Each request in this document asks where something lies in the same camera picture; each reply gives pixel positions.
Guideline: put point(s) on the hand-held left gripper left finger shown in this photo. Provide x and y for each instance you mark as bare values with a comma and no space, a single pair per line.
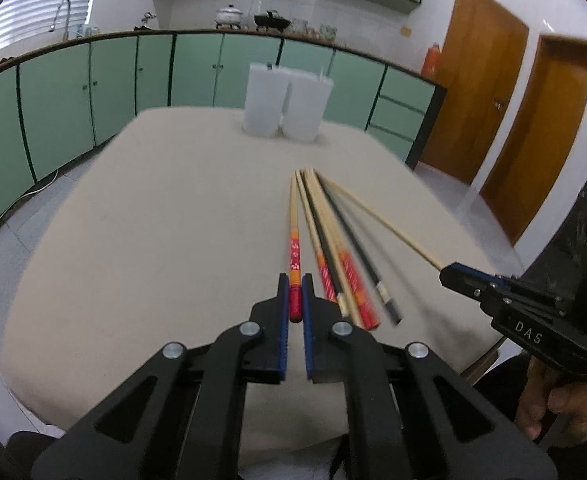
284,330

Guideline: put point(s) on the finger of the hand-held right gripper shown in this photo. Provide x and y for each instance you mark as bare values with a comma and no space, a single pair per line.
473,270
466,285

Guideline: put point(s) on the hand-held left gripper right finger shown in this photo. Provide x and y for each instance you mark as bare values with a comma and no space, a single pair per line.
307,340

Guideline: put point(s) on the plain bamboo chopstick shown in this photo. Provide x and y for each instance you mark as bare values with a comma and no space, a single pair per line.
388,227
352,316

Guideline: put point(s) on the red orange patterned chopstick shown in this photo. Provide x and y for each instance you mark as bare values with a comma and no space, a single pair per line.
295,260
358,295

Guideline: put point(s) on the brown chopsticks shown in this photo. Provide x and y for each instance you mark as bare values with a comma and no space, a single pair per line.
323,270

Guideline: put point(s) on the black chopstick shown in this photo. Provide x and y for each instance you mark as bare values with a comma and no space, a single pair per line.
368,265
326,252

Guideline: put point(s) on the white plastic cup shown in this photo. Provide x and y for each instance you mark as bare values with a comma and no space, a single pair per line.
263,105
306,110

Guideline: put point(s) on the person's right hand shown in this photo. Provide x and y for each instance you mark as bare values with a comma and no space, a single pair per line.
568,410

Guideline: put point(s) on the person's dark clothing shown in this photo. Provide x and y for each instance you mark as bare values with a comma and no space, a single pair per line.
498,385

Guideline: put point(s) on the brown wooden door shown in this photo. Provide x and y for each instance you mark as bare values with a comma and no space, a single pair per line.
543,135
473,75

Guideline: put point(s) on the green kitchen base cabinets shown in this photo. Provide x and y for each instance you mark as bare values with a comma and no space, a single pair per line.
193,70

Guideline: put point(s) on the row of glass jars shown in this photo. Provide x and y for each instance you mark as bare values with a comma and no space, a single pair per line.
313,30

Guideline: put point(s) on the black wok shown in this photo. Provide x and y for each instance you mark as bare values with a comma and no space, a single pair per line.
272,21

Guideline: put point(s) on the white cooking pot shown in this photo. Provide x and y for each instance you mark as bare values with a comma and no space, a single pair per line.
230,16

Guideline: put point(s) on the metal kettle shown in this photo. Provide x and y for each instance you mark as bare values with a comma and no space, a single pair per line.
146,21

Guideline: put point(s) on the small plastic bottles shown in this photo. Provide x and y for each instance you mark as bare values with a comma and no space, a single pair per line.
85,31

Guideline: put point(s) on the metal sink faucet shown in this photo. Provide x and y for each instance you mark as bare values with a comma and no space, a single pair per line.
64,7

